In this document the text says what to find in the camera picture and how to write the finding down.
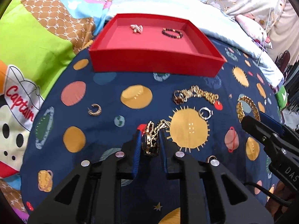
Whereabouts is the gold bangle bracelet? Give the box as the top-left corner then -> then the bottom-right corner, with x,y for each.
236,95 -> 261,123

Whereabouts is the silver ring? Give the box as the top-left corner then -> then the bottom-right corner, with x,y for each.
198,107 -> 214,121

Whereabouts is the gold watch bracelet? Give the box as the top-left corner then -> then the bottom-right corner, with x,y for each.
141,119 -> 171,157

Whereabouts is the small gold hoop earring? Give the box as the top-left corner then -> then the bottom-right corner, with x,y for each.
88,104 -> 102,117

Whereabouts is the gold chain necklace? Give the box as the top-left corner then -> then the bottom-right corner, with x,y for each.
172,84 -> 220,105

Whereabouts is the dark bead bracelet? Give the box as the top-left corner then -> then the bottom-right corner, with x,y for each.
162,27 -> 184,40

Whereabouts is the white pearl bracelet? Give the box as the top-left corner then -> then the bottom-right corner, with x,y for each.
130,24 -> 144,34

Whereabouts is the right hand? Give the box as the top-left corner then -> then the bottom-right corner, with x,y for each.
264,181 -> 292,217

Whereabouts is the green cushion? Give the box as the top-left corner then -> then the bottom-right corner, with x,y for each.
275,86 -> 288,110

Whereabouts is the dark red chair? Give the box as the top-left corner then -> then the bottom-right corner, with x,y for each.
275,50 -> 290,73

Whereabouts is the navy planet print bedsheet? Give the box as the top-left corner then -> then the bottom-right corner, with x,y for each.
20,39 -> 281,215

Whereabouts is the pink cartoon pillow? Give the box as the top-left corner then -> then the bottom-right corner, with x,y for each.
235,15 -> 272,49

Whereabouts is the light blue quilt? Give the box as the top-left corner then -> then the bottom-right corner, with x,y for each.
106,0 -> 284,88

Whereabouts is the red shallow tray box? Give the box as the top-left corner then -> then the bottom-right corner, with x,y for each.
89,14 -> 226,77

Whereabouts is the colourful monkey cartoon blanket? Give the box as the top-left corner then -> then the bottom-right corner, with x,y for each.
1,0 -> 112,223

